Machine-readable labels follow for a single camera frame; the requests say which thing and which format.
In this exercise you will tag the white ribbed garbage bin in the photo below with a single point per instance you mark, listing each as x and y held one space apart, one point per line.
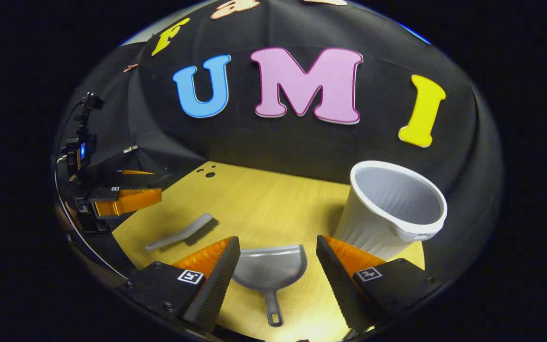
378 228

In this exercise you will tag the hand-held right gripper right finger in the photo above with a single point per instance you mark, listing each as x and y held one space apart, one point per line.
335 285

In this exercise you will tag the wooden desktop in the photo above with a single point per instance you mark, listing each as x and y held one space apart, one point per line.
264 204

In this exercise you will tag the white cloth clip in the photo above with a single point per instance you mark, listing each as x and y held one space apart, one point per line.
130 149

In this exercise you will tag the grey plastic dustpan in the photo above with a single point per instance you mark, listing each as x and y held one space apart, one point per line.
268 270

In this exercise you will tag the small grey broom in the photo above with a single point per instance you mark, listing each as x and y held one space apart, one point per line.
183 232

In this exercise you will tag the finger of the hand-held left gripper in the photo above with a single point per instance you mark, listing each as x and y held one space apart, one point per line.
128 200
136 172

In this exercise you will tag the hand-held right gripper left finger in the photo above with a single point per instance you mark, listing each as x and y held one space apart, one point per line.
216 285

